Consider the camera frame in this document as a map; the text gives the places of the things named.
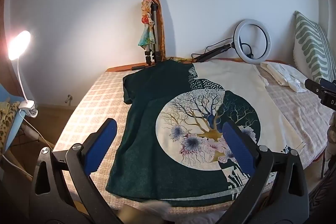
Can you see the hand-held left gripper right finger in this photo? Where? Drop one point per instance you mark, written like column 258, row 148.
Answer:
column 239, row 148

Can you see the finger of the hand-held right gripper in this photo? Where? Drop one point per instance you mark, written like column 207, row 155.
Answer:
column 326, row 94

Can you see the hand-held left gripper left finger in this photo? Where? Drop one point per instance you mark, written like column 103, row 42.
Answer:
column 101, row 145

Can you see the green cream tree print t-shirt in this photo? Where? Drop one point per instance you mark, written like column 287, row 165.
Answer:
column 141, row 134

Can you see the green white striped pillow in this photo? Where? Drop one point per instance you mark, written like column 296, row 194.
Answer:
column 312, row 50

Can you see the white folded cloth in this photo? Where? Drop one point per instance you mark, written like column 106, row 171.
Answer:
column 283, row 74

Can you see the small black remote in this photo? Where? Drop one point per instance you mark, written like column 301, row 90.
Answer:
column 139, row 67

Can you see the blue chair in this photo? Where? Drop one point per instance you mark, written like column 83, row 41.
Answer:
column 11, row 132

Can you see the dark cloth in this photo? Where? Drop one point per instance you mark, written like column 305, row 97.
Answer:
column 324, row 187

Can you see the leopard print cloth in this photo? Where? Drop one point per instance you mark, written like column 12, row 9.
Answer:
column 5, row 121

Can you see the yellow green patterned cloth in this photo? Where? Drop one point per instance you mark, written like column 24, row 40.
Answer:
column 181, row 59

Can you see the colourful patterned scarf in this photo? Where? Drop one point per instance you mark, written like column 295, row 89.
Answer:
column 147, row 35

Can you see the silver black folded tripod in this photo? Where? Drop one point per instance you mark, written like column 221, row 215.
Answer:
column 155, row 29

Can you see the white clip-on desk lamp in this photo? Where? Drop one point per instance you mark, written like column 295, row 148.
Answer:
column 18, row 45

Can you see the orange hanging cloth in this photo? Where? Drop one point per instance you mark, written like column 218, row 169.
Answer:
column 163, row 29

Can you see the small metal wall fitting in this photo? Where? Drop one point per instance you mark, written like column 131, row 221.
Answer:
column 68, row 99

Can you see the wooden bed frame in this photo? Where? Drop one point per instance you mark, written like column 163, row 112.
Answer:
column 118, row 68

